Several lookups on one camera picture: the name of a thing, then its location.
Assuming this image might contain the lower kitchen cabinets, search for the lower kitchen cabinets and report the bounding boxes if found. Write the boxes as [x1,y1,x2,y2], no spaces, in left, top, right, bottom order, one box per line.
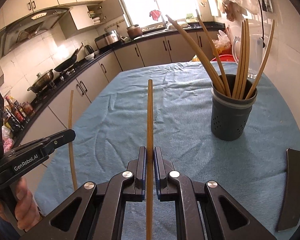
[15,30,194,146]

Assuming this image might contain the kitchen cabinets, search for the kitchen cabinets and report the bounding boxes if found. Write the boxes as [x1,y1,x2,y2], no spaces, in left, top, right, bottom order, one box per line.
[0,0,126,43]
[15,30,194,146]

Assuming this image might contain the upper kitchen cabinets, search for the upper kitchen cabinets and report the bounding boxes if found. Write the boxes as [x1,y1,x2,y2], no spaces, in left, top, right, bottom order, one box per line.
[0,0,126,43]

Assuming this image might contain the kitchen window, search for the kitchen window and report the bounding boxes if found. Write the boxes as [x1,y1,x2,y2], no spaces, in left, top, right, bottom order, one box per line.
[112,0,203,28]

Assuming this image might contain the person's left hand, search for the person's left hand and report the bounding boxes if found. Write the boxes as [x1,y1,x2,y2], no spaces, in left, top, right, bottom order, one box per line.
[14,177,42,232]

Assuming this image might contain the sauce bottles on counter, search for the sauce bottles on counter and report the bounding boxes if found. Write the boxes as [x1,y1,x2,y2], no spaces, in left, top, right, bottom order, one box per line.
[5,95,30,132]

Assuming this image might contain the black smartphone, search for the black smartphone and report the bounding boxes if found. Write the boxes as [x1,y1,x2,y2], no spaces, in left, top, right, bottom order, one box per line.
[276,148,300,231]

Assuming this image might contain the blue table cloth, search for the blue table cloth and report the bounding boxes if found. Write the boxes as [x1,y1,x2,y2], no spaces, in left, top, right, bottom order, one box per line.
[34,61,300,240]

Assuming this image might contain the steel pot with lid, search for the steel pot with lid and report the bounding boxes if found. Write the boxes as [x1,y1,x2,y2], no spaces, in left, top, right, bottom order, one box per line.
[27,69,54,94]

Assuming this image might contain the dark perforated utensil holder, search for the dark perforated utensil holder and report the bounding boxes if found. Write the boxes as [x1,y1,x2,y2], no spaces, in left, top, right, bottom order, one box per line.
[211,85,257,141]

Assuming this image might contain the black wok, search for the black wok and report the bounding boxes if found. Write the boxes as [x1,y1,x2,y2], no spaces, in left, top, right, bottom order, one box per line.
[54,44,84,73]

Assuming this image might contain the range hood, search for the range hood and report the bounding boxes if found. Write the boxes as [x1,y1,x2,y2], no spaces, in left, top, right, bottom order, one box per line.
[0,7,69,57]

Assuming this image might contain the electric kettle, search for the electric kettle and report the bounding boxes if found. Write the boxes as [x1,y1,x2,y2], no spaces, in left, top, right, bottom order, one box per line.
[84,44,95,61]

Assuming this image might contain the chopstick in holder far left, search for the chopstick in holder far left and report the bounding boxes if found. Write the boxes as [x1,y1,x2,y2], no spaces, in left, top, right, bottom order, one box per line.
[166,15,225,94]

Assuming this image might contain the chopstick in holder leaning left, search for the chopstick in holder leaning left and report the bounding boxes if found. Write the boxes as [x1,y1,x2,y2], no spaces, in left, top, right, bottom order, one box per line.
[196,9,231,97]

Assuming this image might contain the silver rice cooker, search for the silver rice cooker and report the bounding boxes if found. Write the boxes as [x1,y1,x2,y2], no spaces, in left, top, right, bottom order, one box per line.
[94,30,121,50]

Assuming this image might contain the clear glass mug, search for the clear glass mug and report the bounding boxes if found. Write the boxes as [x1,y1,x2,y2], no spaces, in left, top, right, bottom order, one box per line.
[232,35,263,79]

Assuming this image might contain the yellow plastic bag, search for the yellow plastic bag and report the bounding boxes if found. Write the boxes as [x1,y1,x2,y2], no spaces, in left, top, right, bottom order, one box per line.
[213,30,232,55]

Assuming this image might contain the brown clay pot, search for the brown clay pot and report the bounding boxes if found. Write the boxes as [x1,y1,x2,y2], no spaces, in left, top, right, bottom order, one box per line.
[127,24,143,40]

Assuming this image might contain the pink cloth at window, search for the pink cloth at window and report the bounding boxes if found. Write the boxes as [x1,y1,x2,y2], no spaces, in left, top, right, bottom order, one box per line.
[149,10,161,21]

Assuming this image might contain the black power cable with plug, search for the black power cable with plug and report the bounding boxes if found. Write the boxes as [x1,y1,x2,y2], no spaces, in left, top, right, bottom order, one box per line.
[248,0,267,48]

